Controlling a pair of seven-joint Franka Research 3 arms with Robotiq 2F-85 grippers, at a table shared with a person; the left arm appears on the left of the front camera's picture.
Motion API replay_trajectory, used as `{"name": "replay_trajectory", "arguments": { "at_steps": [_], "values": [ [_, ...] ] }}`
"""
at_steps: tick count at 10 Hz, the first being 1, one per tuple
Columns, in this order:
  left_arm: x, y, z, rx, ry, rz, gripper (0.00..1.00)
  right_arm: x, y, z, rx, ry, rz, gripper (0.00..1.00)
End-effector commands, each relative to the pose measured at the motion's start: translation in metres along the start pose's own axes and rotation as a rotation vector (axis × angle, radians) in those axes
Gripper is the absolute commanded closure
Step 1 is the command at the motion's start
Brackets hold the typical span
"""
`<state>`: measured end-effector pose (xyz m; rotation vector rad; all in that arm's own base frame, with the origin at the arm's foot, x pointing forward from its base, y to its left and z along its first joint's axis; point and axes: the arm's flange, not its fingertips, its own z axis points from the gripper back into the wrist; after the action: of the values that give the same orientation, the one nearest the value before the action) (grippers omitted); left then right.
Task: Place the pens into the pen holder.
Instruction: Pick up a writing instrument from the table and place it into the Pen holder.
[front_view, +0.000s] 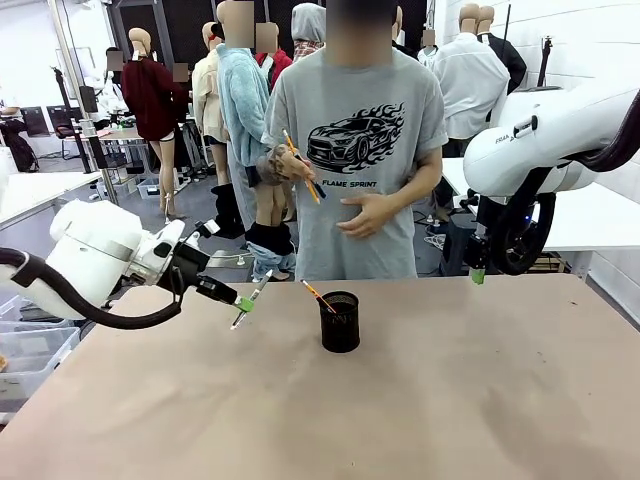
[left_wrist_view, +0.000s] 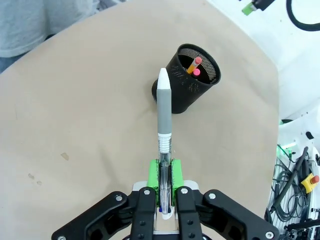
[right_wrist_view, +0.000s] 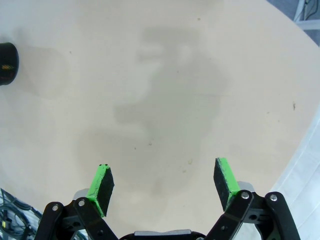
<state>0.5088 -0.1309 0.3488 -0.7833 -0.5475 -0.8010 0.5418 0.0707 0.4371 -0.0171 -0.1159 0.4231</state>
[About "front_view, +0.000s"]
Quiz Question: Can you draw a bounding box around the mannequin in red jacket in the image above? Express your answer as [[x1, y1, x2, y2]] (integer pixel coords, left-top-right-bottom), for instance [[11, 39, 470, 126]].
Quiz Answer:
[[254, 22, 294, 87]]

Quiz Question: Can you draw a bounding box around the grey floor power plate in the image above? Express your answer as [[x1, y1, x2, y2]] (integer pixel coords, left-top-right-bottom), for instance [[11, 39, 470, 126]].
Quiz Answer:
[[207, 249, 251, 270]]

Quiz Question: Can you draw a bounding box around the mannequin in black jacket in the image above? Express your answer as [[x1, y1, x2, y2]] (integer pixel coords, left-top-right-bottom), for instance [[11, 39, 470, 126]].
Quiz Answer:
[[477, 4, 529, 96]]

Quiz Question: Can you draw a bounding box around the grey floor crate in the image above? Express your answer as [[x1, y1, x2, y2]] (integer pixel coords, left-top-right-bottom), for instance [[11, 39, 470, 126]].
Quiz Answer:
[[136, 177, 164, 201]]

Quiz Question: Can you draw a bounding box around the white pen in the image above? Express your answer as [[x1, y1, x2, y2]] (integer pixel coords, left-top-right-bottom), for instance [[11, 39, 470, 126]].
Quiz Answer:
[[229, 269, 274, 331]]

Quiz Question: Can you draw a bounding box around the mannequin in blue fleece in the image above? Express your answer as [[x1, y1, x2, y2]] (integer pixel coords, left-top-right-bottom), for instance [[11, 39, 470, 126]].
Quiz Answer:
[[215, 0, 297, 282]]

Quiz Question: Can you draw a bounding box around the mannequin in cream jacket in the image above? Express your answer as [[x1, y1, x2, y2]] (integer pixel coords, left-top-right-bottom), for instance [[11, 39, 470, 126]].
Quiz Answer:
[[192, 21, 231, 187]]

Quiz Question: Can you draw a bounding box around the person's right hand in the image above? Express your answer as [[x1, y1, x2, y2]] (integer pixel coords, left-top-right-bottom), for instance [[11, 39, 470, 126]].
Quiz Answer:
[[272, 143, 318, 188]]

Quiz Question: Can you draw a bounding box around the black speaker box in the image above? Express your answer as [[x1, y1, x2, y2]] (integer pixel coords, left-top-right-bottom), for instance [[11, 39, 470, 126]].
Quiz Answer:
[[78, 84, 99, 114]]

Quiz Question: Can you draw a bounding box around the person's left forearm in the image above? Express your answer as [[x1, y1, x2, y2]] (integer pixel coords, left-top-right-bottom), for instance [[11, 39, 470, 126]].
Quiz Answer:
[[398, 149, 445, 214]]

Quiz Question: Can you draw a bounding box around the yellow orange pencil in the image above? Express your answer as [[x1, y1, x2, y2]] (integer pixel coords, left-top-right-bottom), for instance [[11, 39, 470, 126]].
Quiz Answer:
[[281, 128, 322, 205]]

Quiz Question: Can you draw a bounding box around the small white side table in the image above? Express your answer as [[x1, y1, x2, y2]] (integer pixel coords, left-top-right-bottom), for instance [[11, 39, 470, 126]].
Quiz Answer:
[[0, 171, 104, 231]]

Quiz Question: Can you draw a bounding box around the mannequin in plaid shirt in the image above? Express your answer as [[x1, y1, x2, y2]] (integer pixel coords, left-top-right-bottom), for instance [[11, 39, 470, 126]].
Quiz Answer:
[[291, 2, 327, 64]]

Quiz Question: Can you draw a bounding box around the person's left hand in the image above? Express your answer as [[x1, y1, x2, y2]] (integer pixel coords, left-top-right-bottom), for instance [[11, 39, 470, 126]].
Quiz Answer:
[[335, 192, 404, 239]]

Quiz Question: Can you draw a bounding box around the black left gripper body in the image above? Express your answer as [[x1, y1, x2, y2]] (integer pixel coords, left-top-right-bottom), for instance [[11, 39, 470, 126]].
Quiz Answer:
[[167, 241, 211, 294]]

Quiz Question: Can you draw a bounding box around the mannequin in maroon sweater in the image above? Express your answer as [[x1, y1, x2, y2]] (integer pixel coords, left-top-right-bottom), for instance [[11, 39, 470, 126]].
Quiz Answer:
[[121, 27, 189, 226]]

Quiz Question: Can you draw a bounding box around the person in grey T-shirt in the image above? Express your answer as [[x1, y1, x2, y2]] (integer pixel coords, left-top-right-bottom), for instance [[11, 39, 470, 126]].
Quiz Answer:
[[262, 0, 450, 281]]

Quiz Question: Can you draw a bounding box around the black tripod stand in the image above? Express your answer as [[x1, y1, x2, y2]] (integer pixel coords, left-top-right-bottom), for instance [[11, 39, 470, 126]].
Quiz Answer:
[[537, 35, 555, 89]]

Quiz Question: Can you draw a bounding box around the black mesh pen holder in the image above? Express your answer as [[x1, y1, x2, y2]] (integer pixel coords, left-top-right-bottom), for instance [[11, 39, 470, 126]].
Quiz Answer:
[[319, 291, 361, 354]]

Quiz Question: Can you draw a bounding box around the clear plastic storage bin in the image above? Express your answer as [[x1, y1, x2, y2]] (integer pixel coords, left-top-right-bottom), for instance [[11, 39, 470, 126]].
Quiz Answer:
[[0, 319, 82, 401]]

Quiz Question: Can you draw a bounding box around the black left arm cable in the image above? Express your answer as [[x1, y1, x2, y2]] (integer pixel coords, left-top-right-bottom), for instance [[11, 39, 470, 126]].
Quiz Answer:
[[0, 247, 184, 330]]

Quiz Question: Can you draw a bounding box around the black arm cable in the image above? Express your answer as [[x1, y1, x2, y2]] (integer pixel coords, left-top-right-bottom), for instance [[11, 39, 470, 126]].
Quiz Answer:
[[0, 247, 184, 330], [499, 89, 640, 277]]

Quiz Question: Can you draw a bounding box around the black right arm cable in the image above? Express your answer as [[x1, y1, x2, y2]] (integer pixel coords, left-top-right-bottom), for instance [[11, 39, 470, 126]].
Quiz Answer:
[[499, 89, 640, 277]]

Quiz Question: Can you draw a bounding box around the large white side table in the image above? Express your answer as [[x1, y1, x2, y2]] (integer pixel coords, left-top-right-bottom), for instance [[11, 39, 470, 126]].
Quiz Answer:
[[442, 157, 640, 254]]

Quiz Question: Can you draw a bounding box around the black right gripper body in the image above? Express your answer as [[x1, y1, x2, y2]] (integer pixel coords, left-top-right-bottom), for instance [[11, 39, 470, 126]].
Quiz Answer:
[[467, 233, 492, 272]]

